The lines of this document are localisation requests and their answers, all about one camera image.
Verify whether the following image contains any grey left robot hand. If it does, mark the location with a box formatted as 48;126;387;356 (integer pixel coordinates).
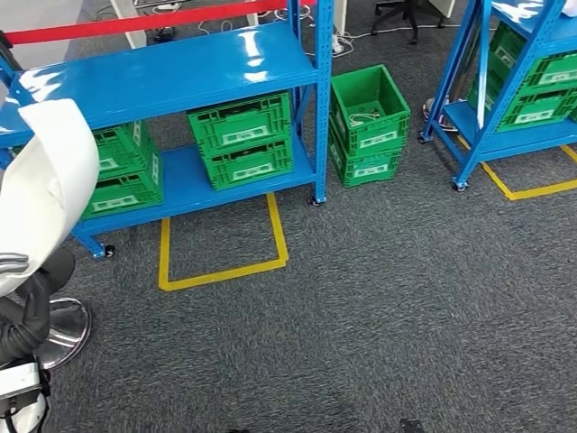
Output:
0;247;77;343

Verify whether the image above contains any white plastic car part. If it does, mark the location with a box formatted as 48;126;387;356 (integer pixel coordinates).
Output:
0;98;101;297

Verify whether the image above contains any blue metal shelf rack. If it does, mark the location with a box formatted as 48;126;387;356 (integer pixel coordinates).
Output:
418;0;577;194
0;0;336;261

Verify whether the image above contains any red barrier tape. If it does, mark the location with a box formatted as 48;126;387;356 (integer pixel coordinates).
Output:
4;0;316;47

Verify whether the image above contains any yellow floor tape outline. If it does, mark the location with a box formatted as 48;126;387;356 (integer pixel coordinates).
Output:
157;192;289;293
457;134;577;203

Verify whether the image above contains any silver round hubcap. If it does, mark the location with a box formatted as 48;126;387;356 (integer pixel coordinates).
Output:
422;95;459;134

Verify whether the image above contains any black office chair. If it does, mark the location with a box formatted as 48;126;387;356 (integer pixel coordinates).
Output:
371;0;447;46

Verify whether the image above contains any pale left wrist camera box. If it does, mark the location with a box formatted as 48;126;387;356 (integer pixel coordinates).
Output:
0;360;44;415

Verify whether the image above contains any black barrier post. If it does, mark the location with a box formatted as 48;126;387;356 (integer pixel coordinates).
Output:
0;30;19;73

